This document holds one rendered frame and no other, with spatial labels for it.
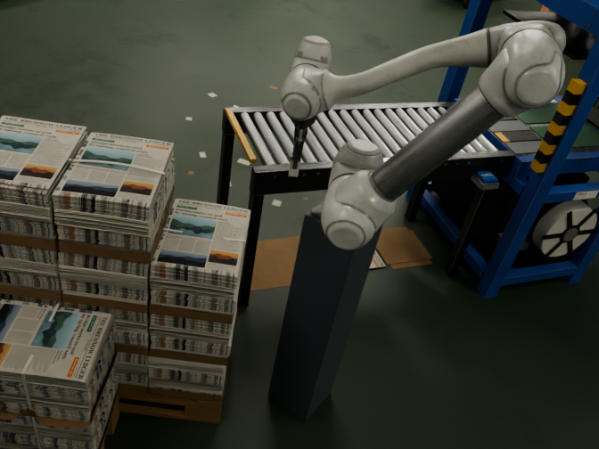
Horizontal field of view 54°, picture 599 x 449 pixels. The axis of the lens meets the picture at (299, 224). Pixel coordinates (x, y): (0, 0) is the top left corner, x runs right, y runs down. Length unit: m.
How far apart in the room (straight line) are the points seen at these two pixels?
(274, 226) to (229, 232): 1.39
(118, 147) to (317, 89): 0.82
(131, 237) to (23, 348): 0.49
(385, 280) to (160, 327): 1.52
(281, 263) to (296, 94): 1.85
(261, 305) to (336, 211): 1.45
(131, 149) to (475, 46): 1.12
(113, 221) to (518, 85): 1.18
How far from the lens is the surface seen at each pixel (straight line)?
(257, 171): 2.47
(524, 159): 3.13
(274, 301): 3.03
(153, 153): 2.04
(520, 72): 1.43
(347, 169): 1.78
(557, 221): 3.38
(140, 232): 1.87
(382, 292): 3.23
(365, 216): 1.63
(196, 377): 2.34
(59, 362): 2.02
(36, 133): 2.15
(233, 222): 2.14
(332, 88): 1.53
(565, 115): 2.86
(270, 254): 3.28
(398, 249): 3.53
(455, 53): 1.64
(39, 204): 1.92
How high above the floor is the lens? 2.17
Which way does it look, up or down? 38 degrees down
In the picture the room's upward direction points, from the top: 11 degrees clockwise
